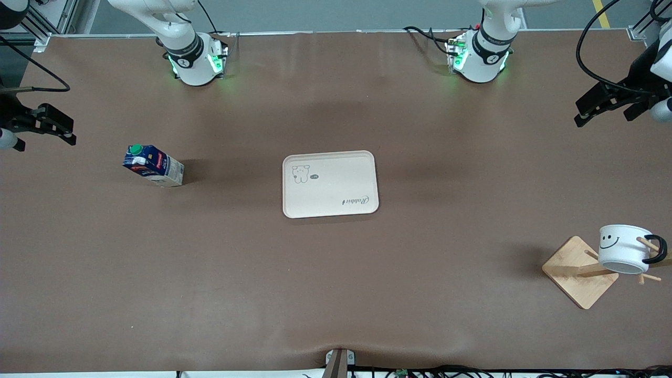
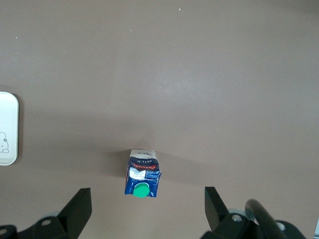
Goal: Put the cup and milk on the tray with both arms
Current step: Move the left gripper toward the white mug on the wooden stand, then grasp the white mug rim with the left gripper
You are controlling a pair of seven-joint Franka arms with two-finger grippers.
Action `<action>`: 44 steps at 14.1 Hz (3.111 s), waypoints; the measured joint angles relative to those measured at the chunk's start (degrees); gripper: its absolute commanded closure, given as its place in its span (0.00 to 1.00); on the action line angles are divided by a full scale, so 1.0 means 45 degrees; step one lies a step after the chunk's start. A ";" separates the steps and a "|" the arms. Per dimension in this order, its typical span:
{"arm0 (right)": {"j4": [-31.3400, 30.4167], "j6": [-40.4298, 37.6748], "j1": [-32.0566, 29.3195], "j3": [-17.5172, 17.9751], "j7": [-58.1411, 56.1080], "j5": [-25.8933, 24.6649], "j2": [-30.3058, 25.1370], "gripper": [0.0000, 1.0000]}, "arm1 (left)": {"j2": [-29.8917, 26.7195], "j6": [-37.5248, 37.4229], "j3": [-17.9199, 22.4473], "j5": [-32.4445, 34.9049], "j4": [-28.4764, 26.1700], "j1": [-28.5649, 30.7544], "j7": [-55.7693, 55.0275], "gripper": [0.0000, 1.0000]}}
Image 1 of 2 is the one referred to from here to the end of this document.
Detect black right base cable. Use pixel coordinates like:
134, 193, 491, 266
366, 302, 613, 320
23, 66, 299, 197
197, 0, 233, 38

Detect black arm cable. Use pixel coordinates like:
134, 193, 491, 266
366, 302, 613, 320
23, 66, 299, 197
575, 0, 663, 98
0, 34, 71, 94

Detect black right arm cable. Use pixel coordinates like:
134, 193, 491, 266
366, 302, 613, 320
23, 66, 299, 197
0, 34, 71, 94

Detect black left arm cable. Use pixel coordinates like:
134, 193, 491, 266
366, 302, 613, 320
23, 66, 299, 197
575, 0, 663, 98

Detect aluminium frame profile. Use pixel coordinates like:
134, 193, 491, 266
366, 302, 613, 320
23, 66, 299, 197
18, 0, 100, 53
627, 0, 672, 41

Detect black left base cables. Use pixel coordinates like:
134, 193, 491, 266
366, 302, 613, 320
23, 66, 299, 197
403, 25, 458, 56

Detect blue milk carton green cap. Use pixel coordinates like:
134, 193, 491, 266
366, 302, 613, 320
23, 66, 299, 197
122, 144, 185, 188

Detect white smiley mug black handle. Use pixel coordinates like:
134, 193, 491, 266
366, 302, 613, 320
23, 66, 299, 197
598, 225, 668, 275

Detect wooden mug rack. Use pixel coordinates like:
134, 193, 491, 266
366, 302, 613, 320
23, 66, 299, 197
542, 236, 672, 310

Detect cream rectangular plastic tray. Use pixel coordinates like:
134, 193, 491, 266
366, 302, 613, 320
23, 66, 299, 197
282, 151, 380, 219

